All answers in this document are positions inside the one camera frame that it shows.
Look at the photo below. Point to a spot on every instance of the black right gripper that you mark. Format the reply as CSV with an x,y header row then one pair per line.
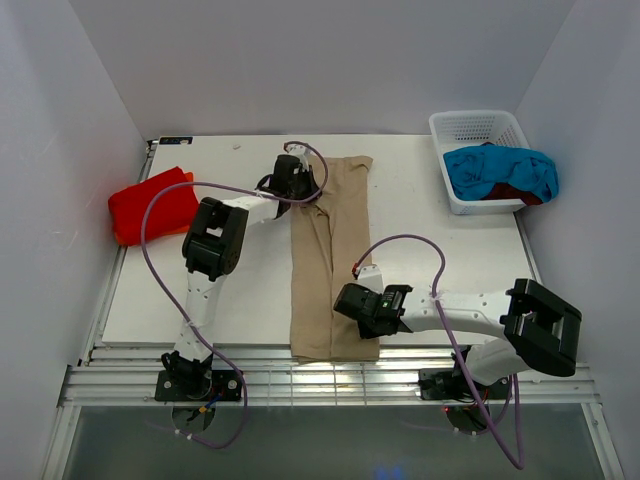
x,y
347,304

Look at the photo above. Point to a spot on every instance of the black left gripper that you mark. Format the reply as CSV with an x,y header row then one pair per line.
x,y
304,185

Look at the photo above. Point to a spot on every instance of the beige t shirt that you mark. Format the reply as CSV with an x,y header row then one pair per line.
x,y
327,236

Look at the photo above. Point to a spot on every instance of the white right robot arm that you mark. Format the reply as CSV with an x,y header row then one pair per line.
x,y
530,327

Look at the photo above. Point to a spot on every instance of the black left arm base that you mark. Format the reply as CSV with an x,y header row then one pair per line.
x,y
224,385

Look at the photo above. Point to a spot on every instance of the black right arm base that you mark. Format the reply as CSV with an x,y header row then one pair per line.
x,y
450,384

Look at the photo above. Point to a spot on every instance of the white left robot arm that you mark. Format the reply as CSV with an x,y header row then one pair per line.
x,y
212,249

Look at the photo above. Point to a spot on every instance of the blue label sticker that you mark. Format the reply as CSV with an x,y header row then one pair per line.
x,y
175,140

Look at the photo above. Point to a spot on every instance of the white plastic basket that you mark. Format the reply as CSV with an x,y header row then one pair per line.
x,y
452,130

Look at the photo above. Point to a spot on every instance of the blue t shirt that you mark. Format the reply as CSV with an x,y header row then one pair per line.
x,y
474,170

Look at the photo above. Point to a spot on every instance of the dark red t shirt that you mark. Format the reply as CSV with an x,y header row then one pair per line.
x,y
505,191

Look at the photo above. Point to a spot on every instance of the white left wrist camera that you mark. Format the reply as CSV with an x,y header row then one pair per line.
x,y
298,150

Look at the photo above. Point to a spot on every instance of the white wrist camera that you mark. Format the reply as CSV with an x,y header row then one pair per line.
x,y
298,150
369,276

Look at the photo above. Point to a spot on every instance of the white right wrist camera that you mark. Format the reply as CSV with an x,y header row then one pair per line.
x,y
369,276

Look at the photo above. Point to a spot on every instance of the aluminium table frame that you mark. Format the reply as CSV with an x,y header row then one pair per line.
x,y
409,214

